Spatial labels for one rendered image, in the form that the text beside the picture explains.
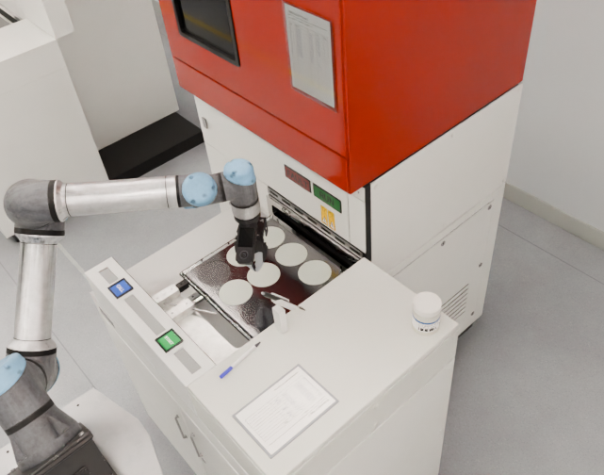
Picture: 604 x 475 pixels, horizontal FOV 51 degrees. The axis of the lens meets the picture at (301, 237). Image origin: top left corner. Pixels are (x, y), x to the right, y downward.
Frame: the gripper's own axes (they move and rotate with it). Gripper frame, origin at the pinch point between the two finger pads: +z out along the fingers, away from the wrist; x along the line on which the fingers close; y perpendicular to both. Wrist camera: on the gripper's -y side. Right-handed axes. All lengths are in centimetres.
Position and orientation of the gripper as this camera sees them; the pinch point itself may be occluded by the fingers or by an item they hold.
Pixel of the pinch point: (254, 270)
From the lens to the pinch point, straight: 181.3
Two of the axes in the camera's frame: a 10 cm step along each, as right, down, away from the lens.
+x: -9.9, -0.4, 1.6
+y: 1.4, -6.9, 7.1
